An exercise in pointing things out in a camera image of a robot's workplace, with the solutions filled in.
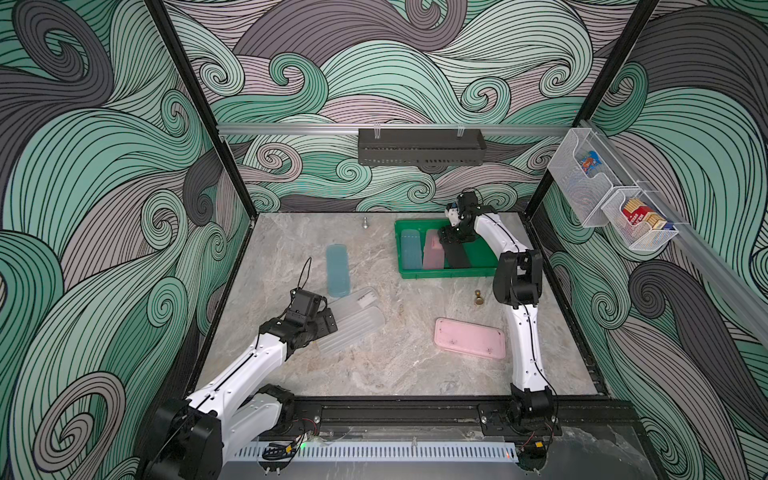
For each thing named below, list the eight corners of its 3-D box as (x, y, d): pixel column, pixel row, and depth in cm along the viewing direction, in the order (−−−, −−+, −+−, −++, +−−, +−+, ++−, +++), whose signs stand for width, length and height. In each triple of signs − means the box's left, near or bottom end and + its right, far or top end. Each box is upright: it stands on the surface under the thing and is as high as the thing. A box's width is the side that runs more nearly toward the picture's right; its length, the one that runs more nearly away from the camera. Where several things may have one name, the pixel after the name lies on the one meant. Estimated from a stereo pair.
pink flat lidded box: (432, 347, 87) (434, 342, 85) (434, 321, 93) (435, 316, 90) (503, 360, 85) (507, 356, 82) (500, 332, 90) (504, 328, 88)
